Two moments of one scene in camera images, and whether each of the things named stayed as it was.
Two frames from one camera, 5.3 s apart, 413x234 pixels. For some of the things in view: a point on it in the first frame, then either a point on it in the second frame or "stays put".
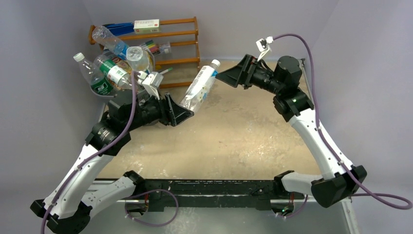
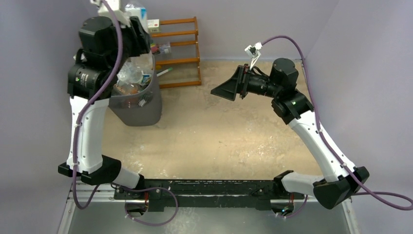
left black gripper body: [150, 112] → [130, 45]
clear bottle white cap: [199, 88] → [140, 12]
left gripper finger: [178, 115] → [143, 39]
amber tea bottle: [122, 64] → [126, 89]
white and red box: [147, 26] stays put
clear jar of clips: [165, 48] stays put
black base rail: [245, 194] stays put
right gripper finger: [240, 75] → [238, 83]
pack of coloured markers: [151, 46] stays put
